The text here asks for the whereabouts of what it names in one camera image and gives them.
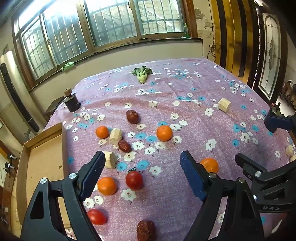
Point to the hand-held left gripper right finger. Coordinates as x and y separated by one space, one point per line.
193 176

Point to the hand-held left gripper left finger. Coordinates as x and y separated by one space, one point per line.
92 176

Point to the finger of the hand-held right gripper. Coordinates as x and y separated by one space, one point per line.
249 165

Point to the orange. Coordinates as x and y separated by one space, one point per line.
106 185
102 132
210 164
164 133

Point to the cardboard box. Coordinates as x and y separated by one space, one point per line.
44 162

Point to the red date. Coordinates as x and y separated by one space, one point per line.
132 116
124 146
145 229

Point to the red tomato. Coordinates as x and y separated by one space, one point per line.
134 180
96 216

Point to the blue table clamp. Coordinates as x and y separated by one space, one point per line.
277 121

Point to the purple floral tablecloth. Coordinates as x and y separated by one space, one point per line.
185 104

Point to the black jar with cork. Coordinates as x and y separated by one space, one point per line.
71 103

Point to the dark wooden stool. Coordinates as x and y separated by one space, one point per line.
53 107

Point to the wooden chair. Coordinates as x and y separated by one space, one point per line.
288 92

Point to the green cloth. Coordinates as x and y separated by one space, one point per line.
68 66

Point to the green bok choy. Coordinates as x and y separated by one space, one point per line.
141 73

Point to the stained glass door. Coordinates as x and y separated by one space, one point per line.
269 53

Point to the tower air conditioner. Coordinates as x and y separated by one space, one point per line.
13 92

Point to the green bottle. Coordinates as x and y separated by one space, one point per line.
185 30

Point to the barred window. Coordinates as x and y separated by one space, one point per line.
92 27

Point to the small black camera device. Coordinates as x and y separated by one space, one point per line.
11 157
8 165

